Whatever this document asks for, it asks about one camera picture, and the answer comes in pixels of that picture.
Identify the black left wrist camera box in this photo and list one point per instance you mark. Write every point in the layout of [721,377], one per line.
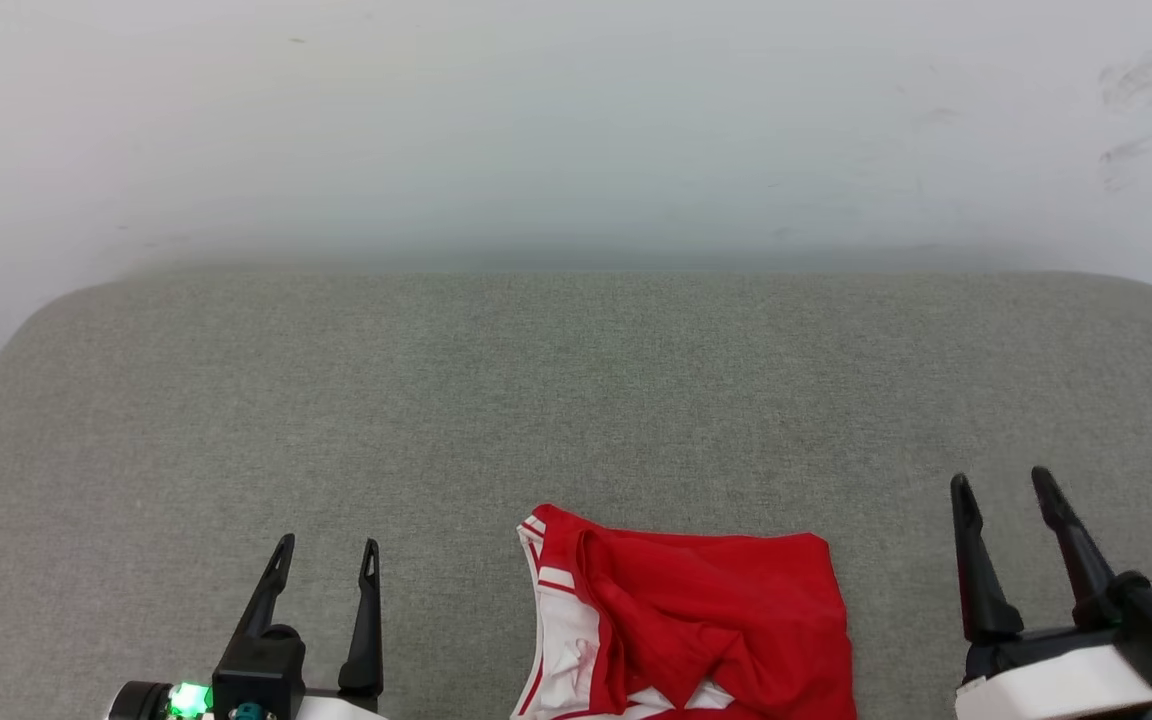
[261,670]

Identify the red and white jersey shirt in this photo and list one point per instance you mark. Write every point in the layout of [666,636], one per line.
[716,620]

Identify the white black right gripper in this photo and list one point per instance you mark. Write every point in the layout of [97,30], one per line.
[1056,685]

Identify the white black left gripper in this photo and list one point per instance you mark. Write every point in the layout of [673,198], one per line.
[151,703]

